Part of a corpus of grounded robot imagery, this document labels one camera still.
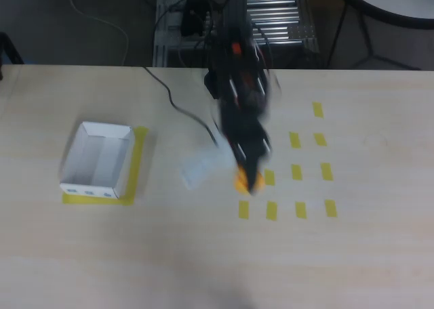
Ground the small orange object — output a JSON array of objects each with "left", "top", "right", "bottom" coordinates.
[{"left": 233, "top": 166, "right": 267, "bottom": 197}]

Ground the white cardboard box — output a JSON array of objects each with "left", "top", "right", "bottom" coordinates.
[{"left": 59, "top": 121, "right": 136, "bottom": 201}]

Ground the white translucent plastic sheet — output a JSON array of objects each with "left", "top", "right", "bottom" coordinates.
[{"left": 178, "top": 145, "right": 238, "bottom": 190}]

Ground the long yellow tape strip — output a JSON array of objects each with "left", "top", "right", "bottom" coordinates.
[{"left": 123, "top": 125, "right": 149, "bottom": 205}]

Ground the round white table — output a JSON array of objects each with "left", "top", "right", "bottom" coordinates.
[{"left": 331, "top": 0, "right": 434, "bottom": 31}]

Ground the black chair part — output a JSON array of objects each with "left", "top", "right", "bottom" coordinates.
[{"left": 0, "top": 32, "right": 25, "bottom": 65}]

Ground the black cable on table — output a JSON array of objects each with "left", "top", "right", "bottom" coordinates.
[{"left": 143, "top": 66, "right": 220, "bottom": 149}]

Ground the aluminium roller frame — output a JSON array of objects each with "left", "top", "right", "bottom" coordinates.
[{"left": 153, "top": 0, "right": 321, "bottom": 68}]

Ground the black table leg frame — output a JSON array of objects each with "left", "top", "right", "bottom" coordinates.
[{"left": 325, "top": 0, "right": 422, "bottom": 71}]

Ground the white floor cable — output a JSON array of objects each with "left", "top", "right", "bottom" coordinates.
[{"left": 66, "top": 0, "right": 130, "bottom": 66}]

